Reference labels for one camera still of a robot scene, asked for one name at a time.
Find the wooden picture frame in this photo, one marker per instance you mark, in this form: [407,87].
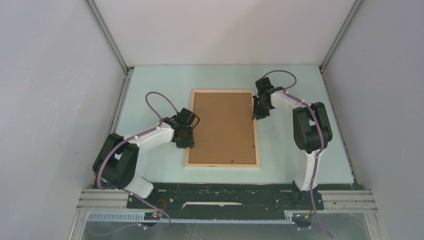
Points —
[188,155]

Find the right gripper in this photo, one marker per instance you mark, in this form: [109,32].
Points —
[258,113]

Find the aluminium rail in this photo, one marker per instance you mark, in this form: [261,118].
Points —
[337,201]

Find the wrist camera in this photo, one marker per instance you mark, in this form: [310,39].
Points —
[264,86]
[187,118]

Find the left corner metal profile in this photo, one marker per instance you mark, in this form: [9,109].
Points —
[105,31]

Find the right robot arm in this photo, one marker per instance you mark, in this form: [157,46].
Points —
[311,130]

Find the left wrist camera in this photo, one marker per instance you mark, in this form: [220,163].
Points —
[187,118]

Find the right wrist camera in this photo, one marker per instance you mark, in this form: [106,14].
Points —
[264,86]

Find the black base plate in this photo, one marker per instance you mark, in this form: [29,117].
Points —
[242,213]

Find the white cable duct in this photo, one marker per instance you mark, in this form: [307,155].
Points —
[139,217]

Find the corner metal profile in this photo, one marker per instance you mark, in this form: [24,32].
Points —
[341,33]
[105,31]

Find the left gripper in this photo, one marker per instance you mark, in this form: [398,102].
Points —
[189,143]

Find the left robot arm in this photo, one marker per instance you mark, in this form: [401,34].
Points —
[115,165]

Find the right corner metal profile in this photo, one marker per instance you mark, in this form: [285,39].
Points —
[341,33]

